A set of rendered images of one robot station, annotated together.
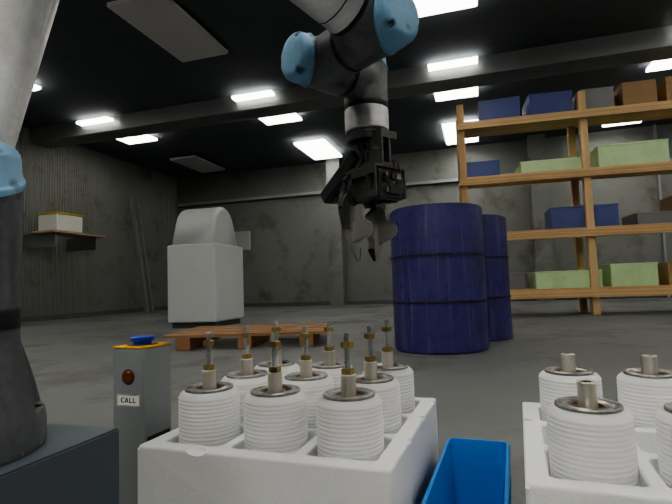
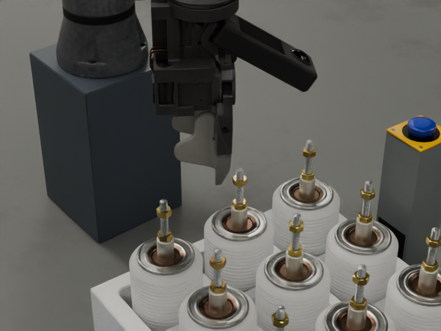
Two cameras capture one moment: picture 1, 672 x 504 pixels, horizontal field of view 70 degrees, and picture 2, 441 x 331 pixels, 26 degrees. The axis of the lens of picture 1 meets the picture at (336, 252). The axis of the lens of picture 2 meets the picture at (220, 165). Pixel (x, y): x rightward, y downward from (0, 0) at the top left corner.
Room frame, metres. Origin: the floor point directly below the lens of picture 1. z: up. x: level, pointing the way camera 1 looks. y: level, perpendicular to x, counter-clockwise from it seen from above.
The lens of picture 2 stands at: (1.31, -0.75, 1.05)
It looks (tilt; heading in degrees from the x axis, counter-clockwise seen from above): 34 degrees down; 125
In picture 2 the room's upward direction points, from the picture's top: straight up
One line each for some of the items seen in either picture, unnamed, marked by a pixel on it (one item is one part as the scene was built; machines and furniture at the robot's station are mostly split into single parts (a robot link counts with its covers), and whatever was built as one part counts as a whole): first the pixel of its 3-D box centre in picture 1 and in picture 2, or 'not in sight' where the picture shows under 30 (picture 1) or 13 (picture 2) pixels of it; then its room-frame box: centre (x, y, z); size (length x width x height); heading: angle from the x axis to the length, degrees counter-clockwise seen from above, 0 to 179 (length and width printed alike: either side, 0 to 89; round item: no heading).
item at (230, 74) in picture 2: (371, 169); (195, 50); (0.80, -0.07, 0.60); 0.09 x 0.08 x 0.12; 40
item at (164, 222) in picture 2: (347, 358); (164, 224); (0.70, -0.01, 0.30); 0.01 x 0.01 x 0.08
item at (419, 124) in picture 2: (142, 341); (421, 129); (0.88, 0.36, 0.32); 0.04 x 0.04 x 0.02
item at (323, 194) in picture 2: (209, 388); (306, 194); (0.78, 0.21, 0.25); 0.08 x 0.08 x 0.01
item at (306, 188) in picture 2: (209, 380); (306, 186); (0.78, 0.21, 0.26); 0.02 x 0.02 x 0.03
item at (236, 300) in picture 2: (371, 378); (218, 307); (0.81, -0.05, 0.25); 0.08 x 0.08 x 0.01
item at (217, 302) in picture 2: (370, 371); (218, 299); (0.81, -0.05, 0.26); 0.02 x 0.02 x 0.03
